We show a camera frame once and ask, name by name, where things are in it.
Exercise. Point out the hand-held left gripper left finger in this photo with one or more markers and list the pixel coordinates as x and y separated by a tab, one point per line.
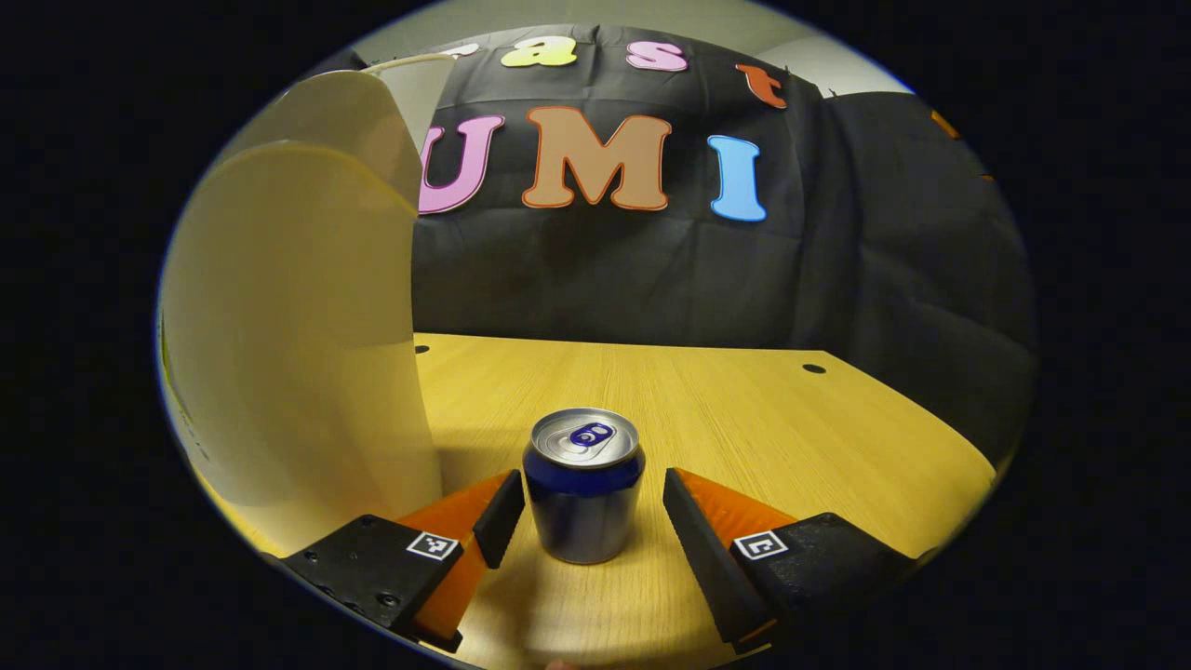
502	516

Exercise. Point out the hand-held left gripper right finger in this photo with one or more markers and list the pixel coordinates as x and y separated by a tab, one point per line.
698	549

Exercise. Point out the blue and silver pop can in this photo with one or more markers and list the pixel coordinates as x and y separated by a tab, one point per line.
584	502

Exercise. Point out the white desktop garbage bin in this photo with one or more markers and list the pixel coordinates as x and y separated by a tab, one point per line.
298	326

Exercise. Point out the wooden desktop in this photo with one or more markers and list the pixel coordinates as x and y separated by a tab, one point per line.
744	428

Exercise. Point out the black backdrop cloth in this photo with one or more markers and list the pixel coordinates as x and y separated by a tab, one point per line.
837	261

